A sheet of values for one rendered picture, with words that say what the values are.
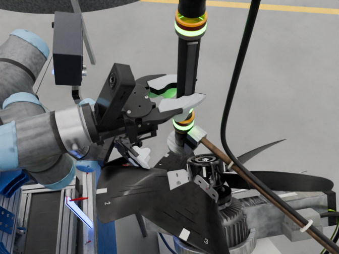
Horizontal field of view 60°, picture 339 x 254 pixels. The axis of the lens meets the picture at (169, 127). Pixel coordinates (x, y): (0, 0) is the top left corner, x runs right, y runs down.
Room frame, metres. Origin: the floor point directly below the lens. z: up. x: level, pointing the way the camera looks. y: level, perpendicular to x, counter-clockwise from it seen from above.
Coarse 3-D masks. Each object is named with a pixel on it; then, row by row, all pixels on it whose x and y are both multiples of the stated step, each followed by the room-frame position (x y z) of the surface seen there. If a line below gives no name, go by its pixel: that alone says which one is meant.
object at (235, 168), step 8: (208, 144) 0.28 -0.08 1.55; (216, 152) 0.26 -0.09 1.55; (224, 160) 0.24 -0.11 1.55; (232, 168) 0.23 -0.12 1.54; (256, 184) 0.19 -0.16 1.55; (264, 192) 0.18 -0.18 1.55; (272, 200) 0.16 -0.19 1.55; (280, 208) 0.15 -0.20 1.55; (288, 216) 0.14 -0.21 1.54; (312, 232) 0.11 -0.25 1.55; (320, 240) 0.09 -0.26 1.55; (328, 248) 0.08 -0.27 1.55
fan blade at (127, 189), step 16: (112, 176) 0.36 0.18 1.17; (128, 176) 0.36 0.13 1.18; (144, 176) 0.35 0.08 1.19; (160, 176) 0.35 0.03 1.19; (112, 192) 0.30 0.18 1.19; (128, 192) 0.30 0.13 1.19; (144, 192) 0.30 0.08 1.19; (160, 192) 0.30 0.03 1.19; (96, 208) 0.25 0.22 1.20; (112, 208) 0.25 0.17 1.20; (128, 208) 0.25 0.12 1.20
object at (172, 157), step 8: (168, 152) 0.56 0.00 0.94; (192, 152) 0.49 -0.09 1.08; (160, 160) 0.53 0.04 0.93; (168, 160) 0.51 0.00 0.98; (176, 160) 0.49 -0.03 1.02; (184, 160) 0.47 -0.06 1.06; (160, 168) 0.48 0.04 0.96; (168, 168) 0.46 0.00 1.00; (176, 168) 0.45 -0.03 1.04; (184, 168) 0.43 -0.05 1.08
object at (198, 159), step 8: (192, 160) 0.40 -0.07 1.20; (200, 160) 0.40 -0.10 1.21; (208, 160) 0.39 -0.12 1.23; (216, 160) 0.38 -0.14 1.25; (192, 168) 0.36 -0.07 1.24; (200, 168) 0.35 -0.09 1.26; (208, 168) 0.35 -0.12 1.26; (216, 168) 0.35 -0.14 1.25; (192, 176) 0.34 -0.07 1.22; (208, 176) 0.33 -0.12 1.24; (216, 176) 0.33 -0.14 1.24; (216, 184) 0.31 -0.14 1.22; (224, 192) 0.30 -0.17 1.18; (224, 200) 0.27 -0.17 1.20
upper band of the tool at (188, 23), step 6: (180, 18) 0.35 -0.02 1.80; (186, 18) 0.36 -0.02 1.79; (192, 18) 0.36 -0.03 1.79; (198, 18) 0.35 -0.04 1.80; (204, 18) 0.33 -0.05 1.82; (186, 24) 0.31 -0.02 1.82; (192, 24) 0.31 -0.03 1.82; (198, 24) 0.31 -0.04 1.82; (198, 30) 0.32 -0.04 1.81; (204, 30) 0.32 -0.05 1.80
